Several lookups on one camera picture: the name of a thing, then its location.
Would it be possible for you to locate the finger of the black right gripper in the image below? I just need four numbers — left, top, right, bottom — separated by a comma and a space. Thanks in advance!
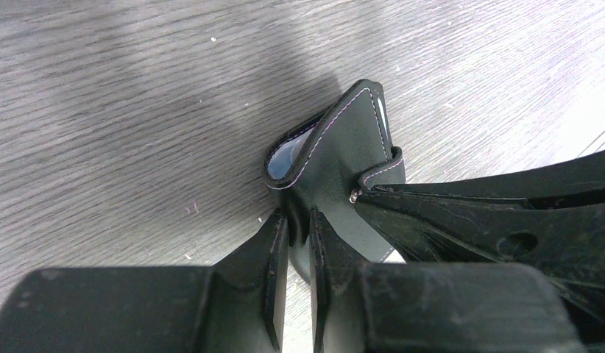
355, 150, 605, 343

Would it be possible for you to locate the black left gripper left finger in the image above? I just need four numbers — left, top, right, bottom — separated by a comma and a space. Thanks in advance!
0, 210, 288, 352

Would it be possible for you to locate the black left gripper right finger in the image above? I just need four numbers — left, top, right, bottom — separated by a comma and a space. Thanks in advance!
308, 211, 585, 352

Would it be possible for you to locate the black leather card holder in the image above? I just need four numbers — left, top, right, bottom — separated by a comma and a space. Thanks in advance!
263, 79, 406, 282

